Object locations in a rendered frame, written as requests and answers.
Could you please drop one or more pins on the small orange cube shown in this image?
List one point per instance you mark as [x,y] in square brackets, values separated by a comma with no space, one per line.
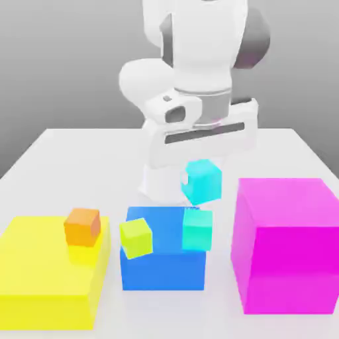
[80,227]

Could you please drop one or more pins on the large blue box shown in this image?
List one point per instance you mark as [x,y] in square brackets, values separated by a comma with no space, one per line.
[164,270]

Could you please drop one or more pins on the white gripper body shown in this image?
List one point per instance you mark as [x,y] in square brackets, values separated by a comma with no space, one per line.
[169,153]

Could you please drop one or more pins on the small teal cube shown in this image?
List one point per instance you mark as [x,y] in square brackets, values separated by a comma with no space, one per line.
[197,230]

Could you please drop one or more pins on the small cyan cube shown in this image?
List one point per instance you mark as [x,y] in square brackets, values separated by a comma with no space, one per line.
[204,182]

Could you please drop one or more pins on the large magenta box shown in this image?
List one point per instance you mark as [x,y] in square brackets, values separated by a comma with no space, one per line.
[288,246]

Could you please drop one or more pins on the large yellow box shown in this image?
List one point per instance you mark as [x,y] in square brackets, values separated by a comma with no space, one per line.
[45,278]

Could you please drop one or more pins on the small yellow-green cube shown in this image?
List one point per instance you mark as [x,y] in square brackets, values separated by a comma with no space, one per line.
[136,238]

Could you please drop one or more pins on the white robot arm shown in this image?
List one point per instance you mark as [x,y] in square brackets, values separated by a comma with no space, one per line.
[204,47]

